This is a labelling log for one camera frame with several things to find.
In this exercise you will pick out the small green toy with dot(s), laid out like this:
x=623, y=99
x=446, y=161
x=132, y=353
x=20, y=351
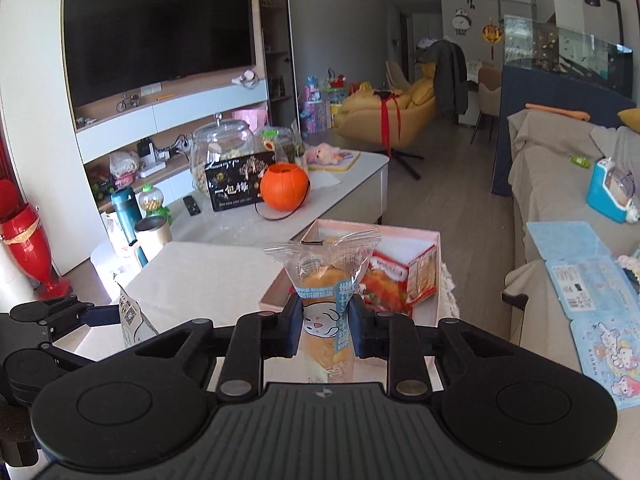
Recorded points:
x=581, y=160

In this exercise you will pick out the pink box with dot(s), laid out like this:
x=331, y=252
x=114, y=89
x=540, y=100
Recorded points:
x=280, y=290

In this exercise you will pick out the teal bottle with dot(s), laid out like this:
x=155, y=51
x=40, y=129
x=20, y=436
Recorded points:
x=127, y=215

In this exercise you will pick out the black remote control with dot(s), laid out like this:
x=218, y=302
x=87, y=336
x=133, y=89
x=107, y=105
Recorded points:
x=191, y=206

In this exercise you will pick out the long orange carrot toy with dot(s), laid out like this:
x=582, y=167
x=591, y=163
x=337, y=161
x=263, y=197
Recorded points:
x=555, y=111

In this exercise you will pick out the grey covered sofa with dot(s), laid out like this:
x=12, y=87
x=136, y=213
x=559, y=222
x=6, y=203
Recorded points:
x=545, y=185

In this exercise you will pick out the colourful gift boxes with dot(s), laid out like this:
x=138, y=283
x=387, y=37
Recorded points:
x=315, y=107

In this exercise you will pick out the yellow cushion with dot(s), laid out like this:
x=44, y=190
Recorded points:
x=631, y=120

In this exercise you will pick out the black printed box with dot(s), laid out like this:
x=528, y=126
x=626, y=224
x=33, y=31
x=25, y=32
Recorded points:
x=235, y=185

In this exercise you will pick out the pink plush toy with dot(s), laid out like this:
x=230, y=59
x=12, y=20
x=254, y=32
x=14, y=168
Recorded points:
x=322, y=154

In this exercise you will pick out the orange pumpkin bucket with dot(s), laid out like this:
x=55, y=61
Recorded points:
x=285, y=187

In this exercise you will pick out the white mug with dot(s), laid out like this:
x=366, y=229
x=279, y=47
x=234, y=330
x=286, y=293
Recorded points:
x=152, y=237

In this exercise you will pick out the television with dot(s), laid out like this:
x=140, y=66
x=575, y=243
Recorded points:
x=160, y=30

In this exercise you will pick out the red vase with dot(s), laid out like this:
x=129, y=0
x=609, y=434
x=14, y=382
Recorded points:
x=25, y=240

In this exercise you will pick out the blue cartoon package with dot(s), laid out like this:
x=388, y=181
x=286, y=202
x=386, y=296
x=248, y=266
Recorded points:
x=607, y=360

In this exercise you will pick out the glass fish tank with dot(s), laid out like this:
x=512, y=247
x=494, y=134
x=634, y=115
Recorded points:
x=560, y=45

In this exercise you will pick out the pale table mat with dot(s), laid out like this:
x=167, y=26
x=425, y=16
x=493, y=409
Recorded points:
x=345, y=160

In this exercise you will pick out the teal toy box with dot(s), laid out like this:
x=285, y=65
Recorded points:
x=607, y=192

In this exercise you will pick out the blue snack bag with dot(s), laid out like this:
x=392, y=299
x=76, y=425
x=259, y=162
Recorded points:
x=135, y=317

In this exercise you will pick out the green candy dispenser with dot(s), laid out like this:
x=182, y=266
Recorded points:
x=152, y=202

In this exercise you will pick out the large glass jar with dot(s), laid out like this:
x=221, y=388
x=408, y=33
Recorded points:
x=220, y=140

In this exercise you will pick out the small bicycle model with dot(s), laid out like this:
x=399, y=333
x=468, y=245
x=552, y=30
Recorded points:
x=127, y=104

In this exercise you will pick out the large red snack packet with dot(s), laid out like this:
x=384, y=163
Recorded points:
x=395, y=275

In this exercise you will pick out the long bread packet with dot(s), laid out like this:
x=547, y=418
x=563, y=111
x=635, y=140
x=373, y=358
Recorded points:
x=325, y=280

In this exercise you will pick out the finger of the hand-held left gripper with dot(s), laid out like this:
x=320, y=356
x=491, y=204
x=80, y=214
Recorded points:
x=102, y=316

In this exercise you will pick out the pink bucket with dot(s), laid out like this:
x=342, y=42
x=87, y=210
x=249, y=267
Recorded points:
x=250, y=120

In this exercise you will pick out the dark jacket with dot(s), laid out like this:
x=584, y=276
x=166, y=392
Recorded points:
x=450, y=75

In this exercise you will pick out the white coffee table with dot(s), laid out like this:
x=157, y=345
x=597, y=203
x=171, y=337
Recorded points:
x=340, y=190

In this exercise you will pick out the panda wall clock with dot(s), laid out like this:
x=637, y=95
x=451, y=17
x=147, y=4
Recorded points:
x=461, y=21

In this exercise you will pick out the yellow armchair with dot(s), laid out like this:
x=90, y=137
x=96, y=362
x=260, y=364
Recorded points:
x=370, y=110

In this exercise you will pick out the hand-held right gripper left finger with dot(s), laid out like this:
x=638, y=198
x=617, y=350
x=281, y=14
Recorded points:
x=295, y=322

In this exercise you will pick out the beige dining chair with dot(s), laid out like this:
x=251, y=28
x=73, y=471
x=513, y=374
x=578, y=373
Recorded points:
x=487, y=95

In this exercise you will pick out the flat pale blue package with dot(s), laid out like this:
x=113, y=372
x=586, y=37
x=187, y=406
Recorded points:
x=580, y=265

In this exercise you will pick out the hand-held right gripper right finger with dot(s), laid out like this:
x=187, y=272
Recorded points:
x=357, y=327

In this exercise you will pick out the yellow red wall ornament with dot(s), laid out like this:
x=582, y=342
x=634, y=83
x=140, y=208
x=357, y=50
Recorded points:
x=491, y=35

